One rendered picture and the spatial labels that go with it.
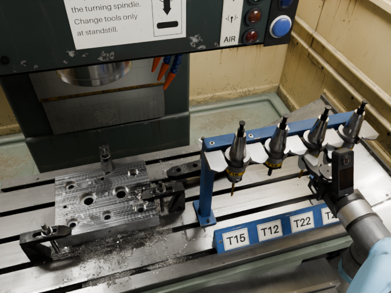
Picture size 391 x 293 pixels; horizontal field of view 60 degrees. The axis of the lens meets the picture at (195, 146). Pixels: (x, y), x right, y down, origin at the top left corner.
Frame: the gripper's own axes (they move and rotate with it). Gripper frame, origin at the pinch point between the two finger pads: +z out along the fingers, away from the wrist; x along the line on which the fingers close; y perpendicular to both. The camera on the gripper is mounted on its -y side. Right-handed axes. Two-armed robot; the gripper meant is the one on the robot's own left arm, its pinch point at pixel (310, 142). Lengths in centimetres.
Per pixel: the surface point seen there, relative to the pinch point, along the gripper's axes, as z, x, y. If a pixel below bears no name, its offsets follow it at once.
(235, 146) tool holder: -1.9, -23.6, -6.3
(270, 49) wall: 94, 39, 30
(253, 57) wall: 94, 29, 33
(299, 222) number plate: -9.4, -0.8, 25.8
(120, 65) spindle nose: 6, -47, -27
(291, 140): 0.4, -6.2, -1.6
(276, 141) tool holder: -2.0, -12.7, -5.4
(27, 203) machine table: 23, -83, 32
